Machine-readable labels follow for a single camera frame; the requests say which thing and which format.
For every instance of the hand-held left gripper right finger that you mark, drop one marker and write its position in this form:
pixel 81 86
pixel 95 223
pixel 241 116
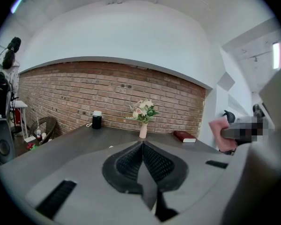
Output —
pixel 164 170

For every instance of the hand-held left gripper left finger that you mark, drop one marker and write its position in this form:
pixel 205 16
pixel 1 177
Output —
pixel 121 172

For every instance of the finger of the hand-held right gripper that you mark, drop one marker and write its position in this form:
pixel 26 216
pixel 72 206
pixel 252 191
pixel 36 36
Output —
pixel 229 132

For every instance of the pink cloth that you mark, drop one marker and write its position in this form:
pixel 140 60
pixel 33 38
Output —
pixel 217 130

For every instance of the white smartphone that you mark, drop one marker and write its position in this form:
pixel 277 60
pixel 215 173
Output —
pixel 30 139

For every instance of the black office chair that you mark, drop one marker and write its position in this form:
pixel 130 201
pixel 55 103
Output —
pixel 229 116

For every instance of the red hardcover book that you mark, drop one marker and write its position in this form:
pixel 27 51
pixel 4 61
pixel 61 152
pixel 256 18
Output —
pixel 183 135

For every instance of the pink vase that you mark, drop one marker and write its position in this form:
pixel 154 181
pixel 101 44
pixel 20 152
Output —
pixel 143 131

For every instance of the black cylinder speaker white top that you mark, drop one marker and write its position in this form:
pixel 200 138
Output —
pixel 96 122

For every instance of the pale flower bouquet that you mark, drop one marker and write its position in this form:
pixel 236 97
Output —
pixel 144 110

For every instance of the small white container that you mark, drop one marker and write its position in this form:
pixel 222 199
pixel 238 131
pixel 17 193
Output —
pixel 44 136

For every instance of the brown wicker chair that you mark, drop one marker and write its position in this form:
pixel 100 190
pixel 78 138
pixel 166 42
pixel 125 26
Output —
pixel 49 124

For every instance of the ceiling light panel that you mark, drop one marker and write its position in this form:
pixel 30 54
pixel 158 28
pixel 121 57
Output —
pixel 276 55

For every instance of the small clear bottle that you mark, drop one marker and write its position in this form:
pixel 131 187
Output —
pixel 39 134

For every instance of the red green toy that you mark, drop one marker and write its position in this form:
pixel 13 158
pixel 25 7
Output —
pixel 32 146

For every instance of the small white table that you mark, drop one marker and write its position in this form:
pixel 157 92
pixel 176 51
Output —
pixel 21 104

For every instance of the black rounded speaker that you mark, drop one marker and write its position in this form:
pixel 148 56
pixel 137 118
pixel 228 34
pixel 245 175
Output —
pixel 2 146

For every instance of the black backpack rig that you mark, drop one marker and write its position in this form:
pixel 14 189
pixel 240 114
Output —
pixel 0 95

